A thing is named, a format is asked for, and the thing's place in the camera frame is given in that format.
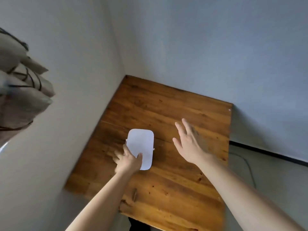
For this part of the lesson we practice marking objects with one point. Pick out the person's right hand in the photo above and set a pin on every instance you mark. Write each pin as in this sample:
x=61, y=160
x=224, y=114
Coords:
x=192, y=149

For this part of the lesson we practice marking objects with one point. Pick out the person's left hand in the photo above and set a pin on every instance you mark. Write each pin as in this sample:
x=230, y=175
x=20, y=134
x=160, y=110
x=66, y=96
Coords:
x=128, y=164

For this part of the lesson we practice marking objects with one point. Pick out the white lidded clear compartment box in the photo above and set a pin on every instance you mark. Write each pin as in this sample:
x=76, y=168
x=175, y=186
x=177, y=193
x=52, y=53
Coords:
x=140, y=141

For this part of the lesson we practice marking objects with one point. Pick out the person's right forearm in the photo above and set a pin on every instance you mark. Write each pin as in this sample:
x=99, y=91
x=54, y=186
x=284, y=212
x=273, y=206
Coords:
x=240, y=197

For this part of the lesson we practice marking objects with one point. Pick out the person's left forearm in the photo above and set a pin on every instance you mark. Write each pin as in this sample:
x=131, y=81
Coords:
x=101, y=204

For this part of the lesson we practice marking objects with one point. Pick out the person's black trousers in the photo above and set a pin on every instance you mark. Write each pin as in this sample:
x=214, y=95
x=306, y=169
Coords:
x=139, y=226

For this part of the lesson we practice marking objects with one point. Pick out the wooden folding table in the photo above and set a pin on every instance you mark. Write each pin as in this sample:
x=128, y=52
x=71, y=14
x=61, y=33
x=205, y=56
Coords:
x=168, y=105

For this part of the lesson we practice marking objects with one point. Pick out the tied beige curtain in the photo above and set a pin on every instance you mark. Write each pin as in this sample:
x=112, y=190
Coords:
x=21, y=98

